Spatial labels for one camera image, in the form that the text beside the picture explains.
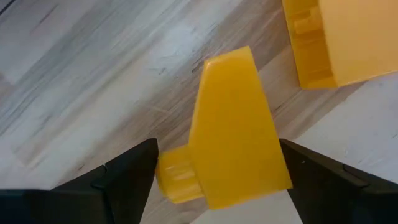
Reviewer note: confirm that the yellow two-stud block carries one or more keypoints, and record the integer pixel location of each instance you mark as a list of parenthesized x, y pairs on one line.
[(357, 37)]

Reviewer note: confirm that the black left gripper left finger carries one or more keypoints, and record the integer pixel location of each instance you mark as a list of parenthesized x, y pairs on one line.
[(124, 193)]

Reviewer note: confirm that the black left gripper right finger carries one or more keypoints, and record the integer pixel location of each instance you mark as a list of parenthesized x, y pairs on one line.
[(326, 193)]

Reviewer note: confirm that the yellow wedge single-stud block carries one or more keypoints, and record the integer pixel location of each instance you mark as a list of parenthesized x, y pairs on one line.
[(233, 140)]

